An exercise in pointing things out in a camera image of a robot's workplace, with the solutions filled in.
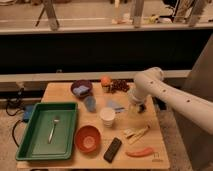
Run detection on orange fruit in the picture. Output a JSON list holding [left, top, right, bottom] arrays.
[[101, 76, 111, 87]]

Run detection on black tape roll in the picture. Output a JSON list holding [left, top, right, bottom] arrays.
[[138, 104, 146, 113]]

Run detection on white paper cup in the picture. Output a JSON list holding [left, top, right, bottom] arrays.
[[99, 107, 116, 127]]

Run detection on dark red grapes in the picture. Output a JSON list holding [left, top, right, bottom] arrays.
[[110, 79, 130, 93]]

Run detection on light blue towel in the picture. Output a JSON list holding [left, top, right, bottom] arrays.
[[106, 100, 125, 113]]

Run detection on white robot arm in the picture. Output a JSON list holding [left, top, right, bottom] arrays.
[[128, 67, 213, 135]]

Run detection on beige wooden clips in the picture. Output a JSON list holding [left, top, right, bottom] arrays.
[[123, 125, 150, 144]]

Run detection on orange carrot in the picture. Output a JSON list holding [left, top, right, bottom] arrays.
[[125, 148, 154, 157]]

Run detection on green plastic tray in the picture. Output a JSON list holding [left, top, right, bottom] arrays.
[[16, 102, 78, 161]]

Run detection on blue box on floor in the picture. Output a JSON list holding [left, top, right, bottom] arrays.
[[23, 105, 34, 122]]

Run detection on metal spoon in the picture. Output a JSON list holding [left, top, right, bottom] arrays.
[[48, 116, 60, 144]]

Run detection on red orange bowl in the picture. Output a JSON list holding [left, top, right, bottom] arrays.
[[74, 125, 101, 154]]

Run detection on purple bowl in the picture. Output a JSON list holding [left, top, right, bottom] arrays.
[[71, 80, 93, 98]]

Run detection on black cable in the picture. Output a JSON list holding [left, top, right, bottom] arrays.
[[5, 88, 24, 118]]

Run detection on blue plastic cup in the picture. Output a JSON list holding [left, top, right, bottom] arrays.
[[83, 96, 96, 112]]

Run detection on blue sponge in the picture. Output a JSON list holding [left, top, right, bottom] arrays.
[[73, 85, 89, 96]]

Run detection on black remote control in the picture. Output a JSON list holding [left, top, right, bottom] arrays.
[[103, 138, 122, 163]]

